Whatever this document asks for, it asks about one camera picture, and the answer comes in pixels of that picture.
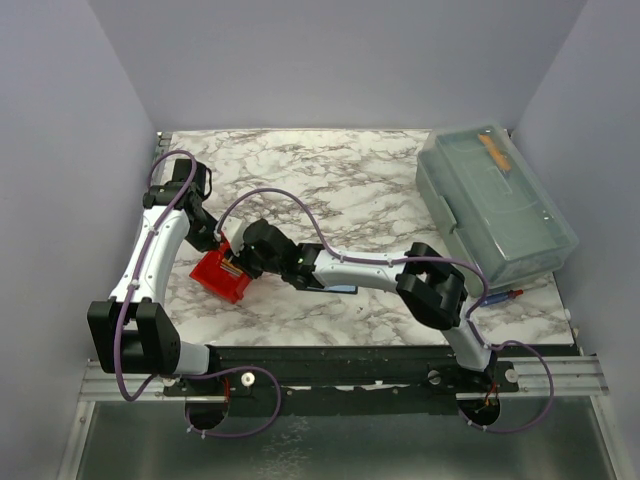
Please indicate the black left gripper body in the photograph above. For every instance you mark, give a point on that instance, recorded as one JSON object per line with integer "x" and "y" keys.
{"x": 203, "y": 232}

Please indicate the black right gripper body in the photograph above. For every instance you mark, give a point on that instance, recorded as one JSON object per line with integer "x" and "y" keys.
{"x": 253, "y": 266}

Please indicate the black leather card holder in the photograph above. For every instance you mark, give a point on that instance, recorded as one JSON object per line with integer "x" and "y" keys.
{"x": 317, "y": 287}

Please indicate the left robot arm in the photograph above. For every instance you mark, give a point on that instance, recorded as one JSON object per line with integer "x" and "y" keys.
{"x": 130, "y": 329}

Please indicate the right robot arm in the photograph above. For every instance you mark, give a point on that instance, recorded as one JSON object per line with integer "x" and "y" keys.
{"x": 431, "y": 287}

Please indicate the cards in red bin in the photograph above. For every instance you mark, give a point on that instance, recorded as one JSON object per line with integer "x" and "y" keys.
{"x": 230, "y": 268}

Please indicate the red plastic bin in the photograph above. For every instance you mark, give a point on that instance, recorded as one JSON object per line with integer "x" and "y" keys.
{"x": 217, "y": 281}

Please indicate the green plastic storage box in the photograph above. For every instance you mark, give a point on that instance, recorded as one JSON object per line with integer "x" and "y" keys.
{"x": 504, "y": 223}

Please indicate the small blue object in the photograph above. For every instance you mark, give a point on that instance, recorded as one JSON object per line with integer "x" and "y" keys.
{"x": 497, "y": 298}

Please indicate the orange tool inside box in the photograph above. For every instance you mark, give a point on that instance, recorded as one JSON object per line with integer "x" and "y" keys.
{"x": 500, "y": 159}

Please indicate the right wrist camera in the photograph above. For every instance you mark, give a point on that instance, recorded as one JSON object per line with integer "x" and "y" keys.
{"x": 232, "y": 230}

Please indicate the aluminium rail frame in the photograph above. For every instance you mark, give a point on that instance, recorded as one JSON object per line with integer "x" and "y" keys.
{"x": 587, "y": 381}

